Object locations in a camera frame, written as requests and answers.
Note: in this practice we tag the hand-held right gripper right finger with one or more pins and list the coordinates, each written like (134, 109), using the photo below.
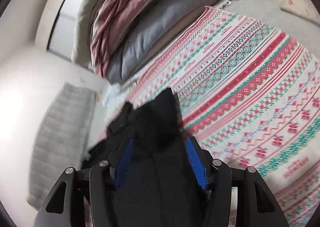
(197, 164)

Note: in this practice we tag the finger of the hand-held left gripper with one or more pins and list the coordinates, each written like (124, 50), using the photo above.
(120, 120)

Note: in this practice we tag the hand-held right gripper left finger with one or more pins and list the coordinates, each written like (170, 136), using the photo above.
(123, 164)

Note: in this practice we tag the black padded jacket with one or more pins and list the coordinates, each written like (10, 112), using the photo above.
(160, 167)

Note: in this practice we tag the grey quilted headboard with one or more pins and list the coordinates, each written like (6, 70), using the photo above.
(57, 142)

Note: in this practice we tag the red green patterned blanket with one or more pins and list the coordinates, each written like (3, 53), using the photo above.
(250, 79)

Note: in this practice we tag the stack of folded quilts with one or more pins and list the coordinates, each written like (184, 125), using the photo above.
(87, 16)

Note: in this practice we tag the white wardrobe door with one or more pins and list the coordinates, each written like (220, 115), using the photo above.
(62, 24)

